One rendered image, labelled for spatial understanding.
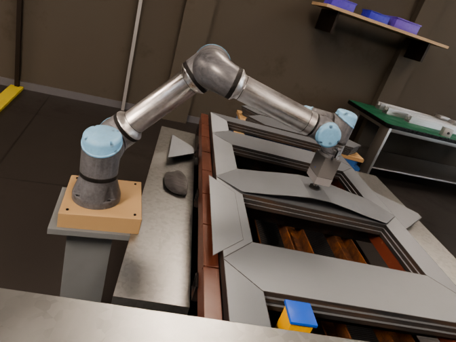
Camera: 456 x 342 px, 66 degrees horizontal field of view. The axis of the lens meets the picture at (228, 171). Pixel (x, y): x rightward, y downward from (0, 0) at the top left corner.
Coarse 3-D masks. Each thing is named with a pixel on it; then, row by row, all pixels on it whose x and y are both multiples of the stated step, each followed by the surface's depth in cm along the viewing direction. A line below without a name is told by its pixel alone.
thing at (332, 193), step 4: (324, 188) 136; (328, 188) 138; (332, 188) 140; (328, 192) 134; (332, 192) 136; (336, 192) 137; (328, 196) 130; (332, 196) 132; (336, 196) 133; (340, 196) 135; (332, 200) 128; (336, 200) 129; (340, 200) 131; (336, 204) 126; (340, 204) 128; (344, 204) 129; (348, 208) 128
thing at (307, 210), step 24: (288, 144) 198; (312, 144) 201; (240, 192) 122; (240, 216) 108; (312, 216) 127; (336, 216) 128; (360, 216) 132; (384, 240) 128; (408, 264) 115; (336, 312) 85; (360, 312) 87; (384, 312) 88
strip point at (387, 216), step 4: (368, 200) 146; (372, 204) 144; (376, 204) 145; (376, 208) 141; (380, 208) 143; (380, 212) 139; (384, 212) 140; (388, 212) 142; (384, 216) 136; (388, 216) 138; (392, 216) 140; (384, 220) 133; (388, 220) 135
